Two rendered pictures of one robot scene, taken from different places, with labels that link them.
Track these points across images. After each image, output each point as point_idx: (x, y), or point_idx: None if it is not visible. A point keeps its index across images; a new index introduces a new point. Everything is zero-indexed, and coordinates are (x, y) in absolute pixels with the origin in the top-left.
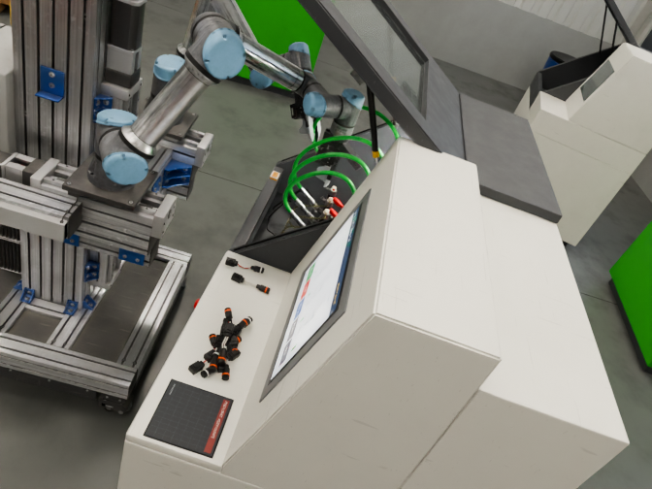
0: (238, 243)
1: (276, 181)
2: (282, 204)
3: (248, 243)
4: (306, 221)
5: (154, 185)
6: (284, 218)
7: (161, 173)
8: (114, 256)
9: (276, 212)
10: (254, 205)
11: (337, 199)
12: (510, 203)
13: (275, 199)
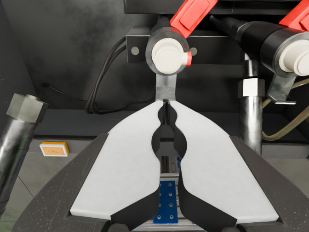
0: (288, 153)
1: (69, 142)
2: (115, 111)
3: (234, 126)
4: (82, 43)
5: (174, 223)
6: (104, 82)
7: (148, 224)
8: (173, 161)
9: (99, 97)
10: (169, 155)
11: (198, 9)
12: None
13: (65, 107)
